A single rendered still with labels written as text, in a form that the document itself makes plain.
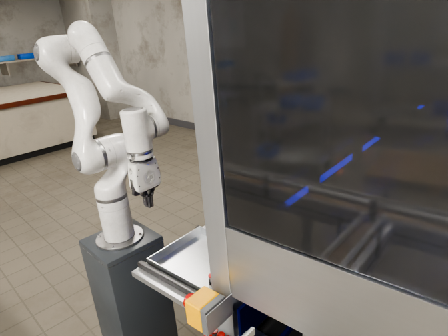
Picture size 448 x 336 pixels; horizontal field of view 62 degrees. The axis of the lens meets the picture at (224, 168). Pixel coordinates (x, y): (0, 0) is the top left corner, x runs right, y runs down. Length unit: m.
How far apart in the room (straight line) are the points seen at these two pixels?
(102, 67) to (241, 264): 0.74
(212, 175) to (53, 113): 5.46
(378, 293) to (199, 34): 0.57
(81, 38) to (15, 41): 7.27
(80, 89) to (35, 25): 7.29
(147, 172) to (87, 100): 0.36
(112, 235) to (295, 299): 0.89
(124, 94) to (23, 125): 4.90
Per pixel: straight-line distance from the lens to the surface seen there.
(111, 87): 1.22
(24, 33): 8.62
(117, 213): 1.48
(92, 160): 1.38
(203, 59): 0.75
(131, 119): 1.16
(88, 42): 1.30
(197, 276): 1.27
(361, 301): 0.75
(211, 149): 0.79
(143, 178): 1.22
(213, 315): 0.93
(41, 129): 6.17
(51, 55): 1.42
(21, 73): 8.57
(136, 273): 1.34
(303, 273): 0.78
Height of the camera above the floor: 1.64
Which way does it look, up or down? 21 degrees down
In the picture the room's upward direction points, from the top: 5 degrees counter-clockwise
